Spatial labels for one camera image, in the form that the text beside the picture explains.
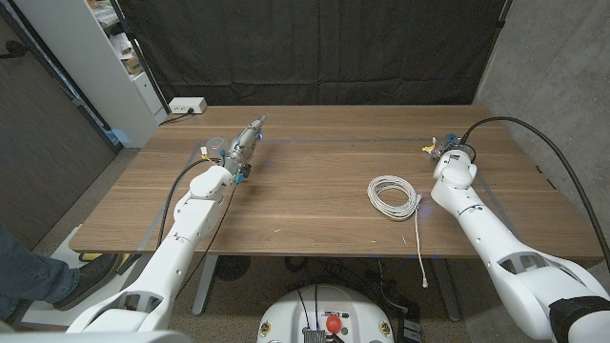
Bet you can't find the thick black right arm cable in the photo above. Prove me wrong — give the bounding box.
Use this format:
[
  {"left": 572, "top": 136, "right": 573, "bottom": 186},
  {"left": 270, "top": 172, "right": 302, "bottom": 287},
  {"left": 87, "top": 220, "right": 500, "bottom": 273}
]
[{"left": 459, "top": 115, "right": 610, "bottom": 275}]

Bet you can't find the black backdrop curtain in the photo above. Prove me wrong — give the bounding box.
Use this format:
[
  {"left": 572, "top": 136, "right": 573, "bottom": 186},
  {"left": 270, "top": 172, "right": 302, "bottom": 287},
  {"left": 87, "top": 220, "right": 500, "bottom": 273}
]
[{"left": 116, "top": 0, "right": 514, "bottom": 107}]

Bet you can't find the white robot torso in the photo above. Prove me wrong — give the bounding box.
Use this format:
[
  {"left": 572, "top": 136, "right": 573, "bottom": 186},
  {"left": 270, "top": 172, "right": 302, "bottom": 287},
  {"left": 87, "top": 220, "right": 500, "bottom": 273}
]
[{"left": 256, "top": 284, "right": 396, "bottom": 343}]

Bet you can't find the cardboard box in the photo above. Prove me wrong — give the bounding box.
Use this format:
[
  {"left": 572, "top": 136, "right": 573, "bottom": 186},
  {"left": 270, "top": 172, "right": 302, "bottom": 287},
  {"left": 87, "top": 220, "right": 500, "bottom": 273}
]
[{"left": 121, "top": 50, "right": 144, "bottom": 75}]

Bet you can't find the white floor platform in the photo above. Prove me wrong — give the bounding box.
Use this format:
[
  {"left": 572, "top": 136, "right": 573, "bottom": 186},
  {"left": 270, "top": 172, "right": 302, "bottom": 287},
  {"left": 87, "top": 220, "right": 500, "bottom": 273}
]
[{"left": 21, "top": 223, "right": 144, "bottom": 330}]

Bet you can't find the black door handle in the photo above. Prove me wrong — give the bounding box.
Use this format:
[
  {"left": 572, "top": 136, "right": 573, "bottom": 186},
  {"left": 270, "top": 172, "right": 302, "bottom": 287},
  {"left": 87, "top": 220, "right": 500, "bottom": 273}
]
[{"left": 0, "top": 40, "right": 29, "bottom": 59}]

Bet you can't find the grey table leg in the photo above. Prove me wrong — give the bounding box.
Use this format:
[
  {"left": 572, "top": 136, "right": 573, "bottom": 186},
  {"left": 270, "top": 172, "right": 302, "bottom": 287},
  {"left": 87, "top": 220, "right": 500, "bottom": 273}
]
[{"left": 431, "top": 256, "right": 462, "bottom": 323}]

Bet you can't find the white table leg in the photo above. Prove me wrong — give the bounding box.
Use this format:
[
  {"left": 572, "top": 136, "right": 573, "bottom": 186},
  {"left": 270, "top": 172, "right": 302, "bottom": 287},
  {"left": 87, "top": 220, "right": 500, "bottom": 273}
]
[{"left": 192, "top": 254, "right": 220, "bottom": 316}]

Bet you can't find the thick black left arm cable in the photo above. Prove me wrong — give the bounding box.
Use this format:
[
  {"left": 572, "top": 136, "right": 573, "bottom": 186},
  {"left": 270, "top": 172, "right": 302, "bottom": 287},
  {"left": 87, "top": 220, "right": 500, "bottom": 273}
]
[{"left": 156, "top": 158, "right": 223, "bottom": 249}]

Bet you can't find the person's leg in jeans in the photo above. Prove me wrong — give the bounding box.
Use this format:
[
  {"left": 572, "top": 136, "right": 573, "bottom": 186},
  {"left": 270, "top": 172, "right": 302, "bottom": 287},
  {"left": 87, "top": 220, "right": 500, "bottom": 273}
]
[{"left": 0, "top": 226, "right": 80, "bottom": 320}]

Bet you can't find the black power strip cord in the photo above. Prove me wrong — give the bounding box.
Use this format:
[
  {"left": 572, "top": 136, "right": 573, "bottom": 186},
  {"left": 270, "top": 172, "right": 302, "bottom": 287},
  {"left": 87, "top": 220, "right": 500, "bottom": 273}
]
[{"left": 159, "top": 108, "right": 195, "bottom": 127}]

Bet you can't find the white coiled USB cable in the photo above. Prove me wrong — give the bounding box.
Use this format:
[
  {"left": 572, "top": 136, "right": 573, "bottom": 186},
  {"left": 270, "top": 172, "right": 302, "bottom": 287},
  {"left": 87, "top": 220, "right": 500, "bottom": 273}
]
[{"left": 366, "top": 174, "right": 430, "bottom": 290}]

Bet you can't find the black backdrop stand pole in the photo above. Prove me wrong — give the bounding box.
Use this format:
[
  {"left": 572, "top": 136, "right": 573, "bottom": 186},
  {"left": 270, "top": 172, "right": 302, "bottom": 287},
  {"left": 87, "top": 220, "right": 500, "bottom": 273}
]
[
  {"left": 109, "top": 0, "right": 172, "bottom": 115},
  {"left": 495, "top": 0, "right": 515, "bottom": 30}
]

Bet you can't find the person's dark shoe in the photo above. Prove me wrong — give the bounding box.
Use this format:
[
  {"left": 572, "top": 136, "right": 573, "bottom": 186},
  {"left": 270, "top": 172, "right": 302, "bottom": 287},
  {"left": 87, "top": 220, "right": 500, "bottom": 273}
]
[{"left": 51, "top": 252, "right": 120, "bottom": 311}]

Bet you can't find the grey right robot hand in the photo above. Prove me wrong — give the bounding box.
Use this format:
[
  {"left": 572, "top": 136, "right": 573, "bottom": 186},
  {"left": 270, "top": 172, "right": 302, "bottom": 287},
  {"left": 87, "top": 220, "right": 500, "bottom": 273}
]
[{"left": 422, "top": 133, "right": 473, "bottom": 159}]

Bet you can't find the black floor power strip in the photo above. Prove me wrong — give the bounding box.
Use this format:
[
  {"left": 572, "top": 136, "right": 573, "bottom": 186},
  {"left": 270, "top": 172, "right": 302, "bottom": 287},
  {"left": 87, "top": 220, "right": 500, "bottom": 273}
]
[{"left": 397, "top": 304, "right": 423, "bottom": 343}]

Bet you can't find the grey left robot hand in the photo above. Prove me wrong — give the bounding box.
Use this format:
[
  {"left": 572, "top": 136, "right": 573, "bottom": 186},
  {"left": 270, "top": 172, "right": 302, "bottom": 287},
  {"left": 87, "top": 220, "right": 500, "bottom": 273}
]
[{"left": 222, "top": 112, "right": 268, "bottom": 175}]

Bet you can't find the white shelf cabinet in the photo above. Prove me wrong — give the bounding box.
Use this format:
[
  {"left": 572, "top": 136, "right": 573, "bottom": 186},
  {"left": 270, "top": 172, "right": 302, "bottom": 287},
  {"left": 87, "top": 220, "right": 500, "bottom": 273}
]
[{"left": 13, "top": 0, "right": 168, "bottom": 149}]

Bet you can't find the white power strip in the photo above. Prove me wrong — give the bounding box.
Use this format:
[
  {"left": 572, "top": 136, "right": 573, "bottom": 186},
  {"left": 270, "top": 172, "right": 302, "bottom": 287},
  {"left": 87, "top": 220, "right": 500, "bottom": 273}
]
[{"left": 169, "top": 96, "right": 209, "bottom": 115}]

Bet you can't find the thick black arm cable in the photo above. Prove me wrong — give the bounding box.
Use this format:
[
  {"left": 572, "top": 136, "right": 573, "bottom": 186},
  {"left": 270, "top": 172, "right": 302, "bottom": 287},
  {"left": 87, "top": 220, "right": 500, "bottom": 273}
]
[
  {"left": 459, "top": 115, "right": 610, "bottom": 275},
  {"left": 156, "top": 158, "right": 223, "bottom": 249}
]

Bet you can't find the black round floor object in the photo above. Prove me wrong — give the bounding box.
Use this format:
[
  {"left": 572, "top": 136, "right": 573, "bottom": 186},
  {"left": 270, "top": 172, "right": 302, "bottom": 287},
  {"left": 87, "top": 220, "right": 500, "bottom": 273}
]
[{"left": 213, "top": 255, "right": 253, "bottom": 281}]

